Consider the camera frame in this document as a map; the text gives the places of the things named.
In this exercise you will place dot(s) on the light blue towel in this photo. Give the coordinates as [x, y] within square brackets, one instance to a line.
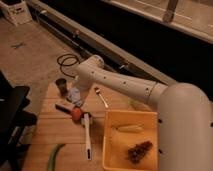
[74, 96]

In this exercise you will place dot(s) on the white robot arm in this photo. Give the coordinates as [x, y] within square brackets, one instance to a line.
[184, 113]

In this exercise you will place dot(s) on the dark metal cup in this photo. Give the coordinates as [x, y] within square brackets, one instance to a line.
[61, 84]

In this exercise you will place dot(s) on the metal spoon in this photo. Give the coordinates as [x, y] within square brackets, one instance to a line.
[98, 92]

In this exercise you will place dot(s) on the orange fruit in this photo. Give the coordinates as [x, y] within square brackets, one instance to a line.
[76, 114]

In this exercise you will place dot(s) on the yellow plastic bin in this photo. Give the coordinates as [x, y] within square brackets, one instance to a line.
[116, 144]

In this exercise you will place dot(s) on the bunch of dark grapes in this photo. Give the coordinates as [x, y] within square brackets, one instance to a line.
[139, 151]

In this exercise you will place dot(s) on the green cucumber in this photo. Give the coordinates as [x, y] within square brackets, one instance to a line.
[52, 157]

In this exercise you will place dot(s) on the black chair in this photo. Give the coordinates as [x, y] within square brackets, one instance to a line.
[13, 120]

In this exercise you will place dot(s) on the white cardboard box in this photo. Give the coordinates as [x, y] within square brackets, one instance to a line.
[16, 14]

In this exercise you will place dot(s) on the white handled brush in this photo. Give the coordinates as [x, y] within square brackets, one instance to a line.
[86, 122]

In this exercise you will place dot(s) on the black handled tool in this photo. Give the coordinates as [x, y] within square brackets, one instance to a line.
[63, 108]

